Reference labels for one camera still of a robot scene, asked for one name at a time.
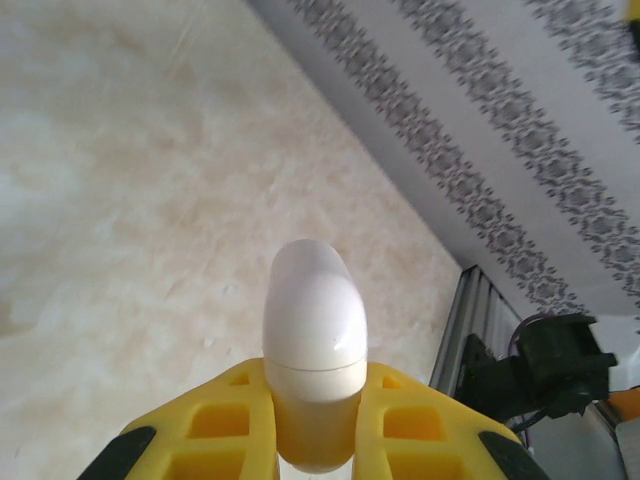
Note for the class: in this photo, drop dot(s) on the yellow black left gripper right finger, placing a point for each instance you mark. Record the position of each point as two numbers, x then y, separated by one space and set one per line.
415 430

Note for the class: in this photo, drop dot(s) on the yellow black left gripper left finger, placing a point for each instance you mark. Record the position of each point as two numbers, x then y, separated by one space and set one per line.
210 425

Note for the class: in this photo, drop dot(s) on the white earbud charging case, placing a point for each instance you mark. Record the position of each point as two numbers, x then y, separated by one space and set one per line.
315 325

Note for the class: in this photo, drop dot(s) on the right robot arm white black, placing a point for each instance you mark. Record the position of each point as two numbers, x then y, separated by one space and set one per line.
560 350

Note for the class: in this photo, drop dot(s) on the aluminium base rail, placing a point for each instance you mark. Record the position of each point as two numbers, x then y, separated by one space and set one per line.
467 310

